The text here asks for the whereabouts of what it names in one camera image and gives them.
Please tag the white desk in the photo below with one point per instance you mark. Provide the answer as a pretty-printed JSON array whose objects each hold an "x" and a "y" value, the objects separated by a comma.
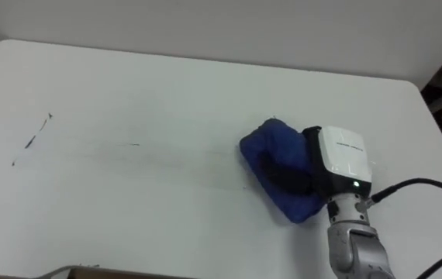
[{"x": 147, "y": 155}]

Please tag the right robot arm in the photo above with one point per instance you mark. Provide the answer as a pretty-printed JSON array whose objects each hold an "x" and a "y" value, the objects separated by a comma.
[{"x": 354, "y": 240}]

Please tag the blue cleaning cloth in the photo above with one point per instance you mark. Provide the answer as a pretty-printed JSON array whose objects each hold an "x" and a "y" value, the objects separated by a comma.
[{"x": 279, "y": 162}]

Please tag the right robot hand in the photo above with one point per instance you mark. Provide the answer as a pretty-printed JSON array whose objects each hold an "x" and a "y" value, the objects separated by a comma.
[{"x": 341, "y": 159}]

